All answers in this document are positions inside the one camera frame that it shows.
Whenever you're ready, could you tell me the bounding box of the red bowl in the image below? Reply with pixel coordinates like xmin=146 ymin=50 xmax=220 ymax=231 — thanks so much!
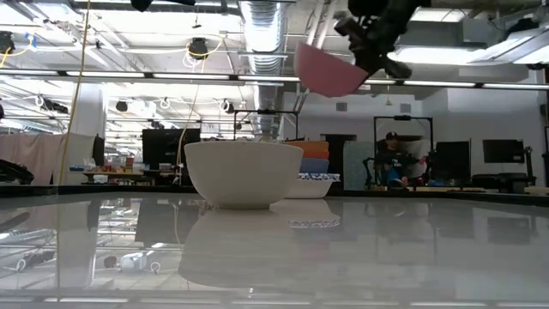
xmin=299 ymin=149 xmax=330 ymax=161

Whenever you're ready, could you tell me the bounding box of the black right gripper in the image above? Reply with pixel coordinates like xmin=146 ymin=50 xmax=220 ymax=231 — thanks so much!
xmin=334 ymin=0 xmax=432 ymax=80

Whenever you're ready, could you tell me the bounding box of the black monitor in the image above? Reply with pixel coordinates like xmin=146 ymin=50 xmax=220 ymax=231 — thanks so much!
xmin=435 ymin=139 xmax=472 ymax=184
xmin=482 ymin=139 xmax=525 ymax=164

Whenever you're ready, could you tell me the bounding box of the yellow cable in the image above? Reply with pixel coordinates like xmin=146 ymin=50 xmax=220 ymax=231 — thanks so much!
xmin=57 ymin=0 xmax=92 ymax=186

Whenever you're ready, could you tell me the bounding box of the pink curtain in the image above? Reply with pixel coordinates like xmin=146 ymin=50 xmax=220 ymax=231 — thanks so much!
xmin=0 ymin=132 xmax=98 ymax=185

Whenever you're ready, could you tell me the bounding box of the silver ventilation duct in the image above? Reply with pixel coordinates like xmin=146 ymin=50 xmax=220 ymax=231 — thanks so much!
xmin=238 ymin=0 xmax=287 ymax=139

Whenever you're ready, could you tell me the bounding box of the blue bowl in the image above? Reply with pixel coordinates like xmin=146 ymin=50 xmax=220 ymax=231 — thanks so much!
xmin=299 ymin=158 xmax=330 ymax=174

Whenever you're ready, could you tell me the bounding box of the blue patterned white plate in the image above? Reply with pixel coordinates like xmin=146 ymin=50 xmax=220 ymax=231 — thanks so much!
xmin=285 ymin=173 xmax=341 ymax=199

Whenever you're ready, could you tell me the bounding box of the pink bowl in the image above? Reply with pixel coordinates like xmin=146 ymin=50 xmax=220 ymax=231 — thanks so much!
xmin=293 ymin=41 xmax=370 ymax=99

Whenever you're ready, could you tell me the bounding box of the orange bowl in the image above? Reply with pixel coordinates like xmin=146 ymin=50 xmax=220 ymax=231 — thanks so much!
xmin=282 ymin=140 xmax=330 ymax=152

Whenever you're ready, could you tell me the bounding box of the person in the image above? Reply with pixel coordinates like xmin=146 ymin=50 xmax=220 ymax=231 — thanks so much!
xmin=371 ymin=131 xmax=425 ymax=190

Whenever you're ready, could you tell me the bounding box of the teal board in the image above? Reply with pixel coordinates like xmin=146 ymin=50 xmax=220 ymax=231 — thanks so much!
xmin=342 ymin=140 xmax=377 ymax=191

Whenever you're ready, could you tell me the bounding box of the long ceiling light strip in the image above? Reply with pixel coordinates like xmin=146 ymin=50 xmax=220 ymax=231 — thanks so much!
xmin=0 ymin=70 xmax=301 ymax=85

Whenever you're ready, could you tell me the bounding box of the black cabinet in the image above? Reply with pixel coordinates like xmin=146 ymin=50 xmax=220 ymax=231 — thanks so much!
xmin=142 ymin=128 xmax=202 ymax=181

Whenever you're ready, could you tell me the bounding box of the cream white bowl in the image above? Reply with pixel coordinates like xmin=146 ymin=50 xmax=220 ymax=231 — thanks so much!
xmin=184 ymin=141 xmax=305 ymax=210

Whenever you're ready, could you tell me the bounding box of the black ceiling cable reel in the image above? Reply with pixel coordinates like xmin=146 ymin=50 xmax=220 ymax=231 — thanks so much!
xmin=188 ymin=37 xmax=209 ymax=60

